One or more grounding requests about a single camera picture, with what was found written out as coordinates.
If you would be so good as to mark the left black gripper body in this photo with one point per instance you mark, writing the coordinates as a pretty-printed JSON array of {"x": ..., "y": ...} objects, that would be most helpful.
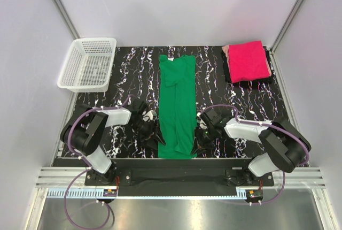
[{"x": 146, "y": 130}]

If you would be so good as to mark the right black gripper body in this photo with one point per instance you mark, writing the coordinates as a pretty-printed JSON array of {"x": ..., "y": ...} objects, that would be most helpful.
[{"x": 204, "y": 138}]

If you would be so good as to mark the green t shirt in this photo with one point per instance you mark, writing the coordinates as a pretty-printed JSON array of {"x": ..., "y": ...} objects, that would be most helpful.
[{"x": 177, "y": 106}]

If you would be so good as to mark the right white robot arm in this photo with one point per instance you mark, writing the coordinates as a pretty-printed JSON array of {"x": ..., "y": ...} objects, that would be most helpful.
[{"x": 284, "y": 146}]

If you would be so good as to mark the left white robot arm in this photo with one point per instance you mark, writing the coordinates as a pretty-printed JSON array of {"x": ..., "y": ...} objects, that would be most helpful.
[{"x": 84, "y": 130}]

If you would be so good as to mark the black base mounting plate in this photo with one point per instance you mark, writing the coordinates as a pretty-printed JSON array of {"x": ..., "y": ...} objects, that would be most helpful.
[{"x": 180, "y": 178}]

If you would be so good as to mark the black marble pattern mat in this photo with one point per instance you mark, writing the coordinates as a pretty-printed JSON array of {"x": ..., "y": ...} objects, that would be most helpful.
[{"x": 136, "y": 71}]

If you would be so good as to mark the white plastic basket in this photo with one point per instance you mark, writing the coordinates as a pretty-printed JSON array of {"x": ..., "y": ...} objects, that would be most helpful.
[{"x": 88, "y": 65}]

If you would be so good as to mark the folded pink t shirt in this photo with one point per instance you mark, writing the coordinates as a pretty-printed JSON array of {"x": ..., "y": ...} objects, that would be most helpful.
[{"x": 247, "y": 62}]

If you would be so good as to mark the folded peach t shirt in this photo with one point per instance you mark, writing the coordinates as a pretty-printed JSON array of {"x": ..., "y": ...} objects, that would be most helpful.
[{"x": 225, "y": 50}]

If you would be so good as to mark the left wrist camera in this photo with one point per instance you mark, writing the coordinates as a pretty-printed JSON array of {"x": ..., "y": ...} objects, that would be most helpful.
[{"x": 145, "y": 114}]

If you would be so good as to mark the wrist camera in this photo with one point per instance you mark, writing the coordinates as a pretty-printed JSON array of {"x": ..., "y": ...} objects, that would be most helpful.
[
  {"x": 209, "y": 119},
  {"x": 145, "y": 114}
]

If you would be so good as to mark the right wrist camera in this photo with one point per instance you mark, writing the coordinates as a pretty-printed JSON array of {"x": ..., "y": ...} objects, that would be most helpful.
[{"x": 209, "y": 119}]

